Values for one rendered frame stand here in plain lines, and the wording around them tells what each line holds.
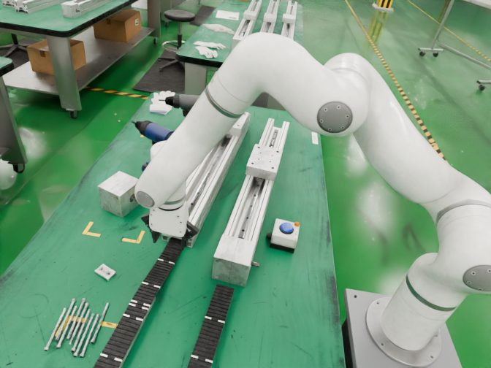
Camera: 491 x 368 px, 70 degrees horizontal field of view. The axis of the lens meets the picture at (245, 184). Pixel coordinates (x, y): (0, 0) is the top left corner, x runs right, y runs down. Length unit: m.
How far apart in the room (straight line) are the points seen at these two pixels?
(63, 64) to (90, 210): 2.12
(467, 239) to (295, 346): 0.48
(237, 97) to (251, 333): 0.59
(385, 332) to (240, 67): 0.74
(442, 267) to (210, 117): 0.52
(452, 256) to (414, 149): 0.21
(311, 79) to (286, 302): 0.65
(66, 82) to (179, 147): 2.61
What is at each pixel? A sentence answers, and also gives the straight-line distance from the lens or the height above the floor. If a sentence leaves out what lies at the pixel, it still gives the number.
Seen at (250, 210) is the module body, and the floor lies 0.84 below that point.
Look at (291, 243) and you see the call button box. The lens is 1.11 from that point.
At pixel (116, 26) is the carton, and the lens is 4.66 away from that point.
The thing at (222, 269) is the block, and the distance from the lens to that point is 1.00.
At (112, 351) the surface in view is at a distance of 0.91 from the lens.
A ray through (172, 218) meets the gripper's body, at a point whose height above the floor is 0.96.
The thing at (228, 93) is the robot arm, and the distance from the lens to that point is 0.66.
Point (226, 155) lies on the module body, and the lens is 1.36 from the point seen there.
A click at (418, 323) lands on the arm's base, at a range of 0.94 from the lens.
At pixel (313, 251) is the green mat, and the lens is 1.17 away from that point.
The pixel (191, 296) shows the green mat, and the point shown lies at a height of 0.78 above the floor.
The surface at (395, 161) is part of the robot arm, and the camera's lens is 0.66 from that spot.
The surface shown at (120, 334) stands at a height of 0.81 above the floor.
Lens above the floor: 1.62
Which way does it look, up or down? 38 degrees down
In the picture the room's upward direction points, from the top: 9 degrees clockwise
